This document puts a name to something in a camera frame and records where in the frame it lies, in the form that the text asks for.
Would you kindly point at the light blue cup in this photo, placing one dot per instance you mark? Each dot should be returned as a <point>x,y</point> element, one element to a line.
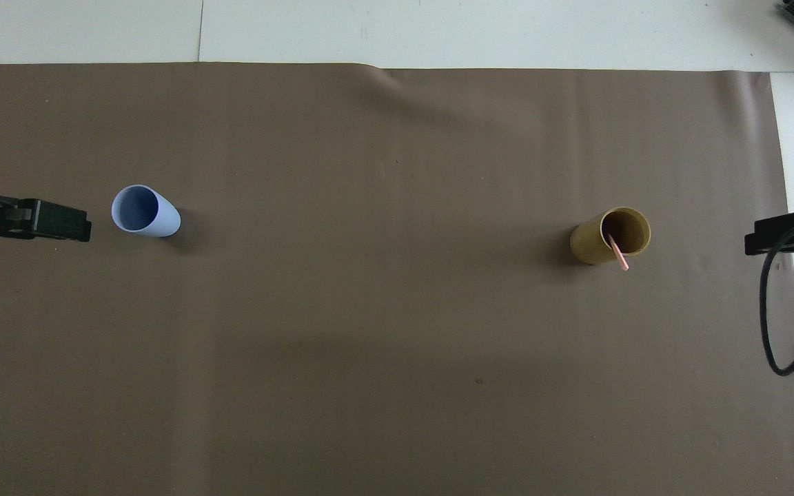
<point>136,209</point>

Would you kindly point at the mustard yellow cup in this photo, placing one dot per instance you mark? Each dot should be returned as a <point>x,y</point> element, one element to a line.
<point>593,242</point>

